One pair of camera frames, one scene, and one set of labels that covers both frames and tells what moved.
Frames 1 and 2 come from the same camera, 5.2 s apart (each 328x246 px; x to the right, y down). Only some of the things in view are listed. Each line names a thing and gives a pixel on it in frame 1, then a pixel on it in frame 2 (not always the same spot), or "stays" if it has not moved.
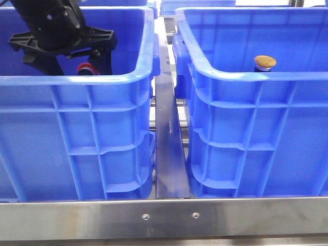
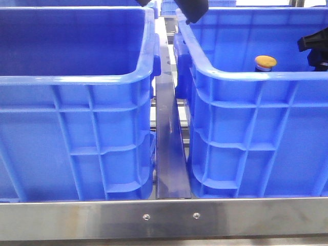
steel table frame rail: (164, 219) stays
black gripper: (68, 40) to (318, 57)
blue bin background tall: (168, 7) stays
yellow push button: (264, 63) stays
